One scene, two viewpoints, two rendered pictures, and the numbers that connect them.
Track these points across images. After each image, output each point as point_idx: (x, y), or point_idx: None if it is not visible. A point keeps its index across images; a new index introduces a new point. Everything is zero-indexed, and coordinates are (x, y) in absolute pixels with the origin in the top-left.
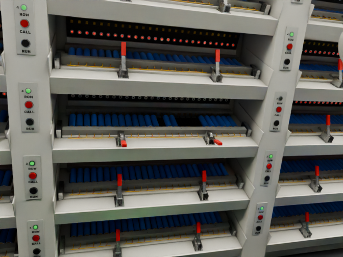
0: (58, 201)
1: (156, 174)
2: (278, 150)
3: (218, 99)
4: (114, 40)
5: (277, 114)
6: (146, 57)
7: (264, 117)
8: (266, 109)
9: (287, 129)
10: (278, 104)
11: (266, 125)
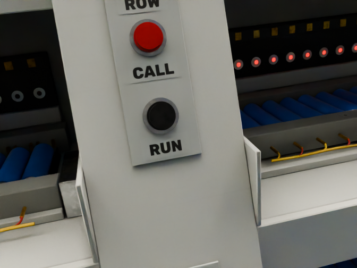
0: None
1: None
2: (228, 259)
3: (8, 97)
4: None
5: (152, 66)
6: None
7: (71, 95)
8: (72, 49)
9: (239, 138)
10: (138, 8)
11: (102, 139)
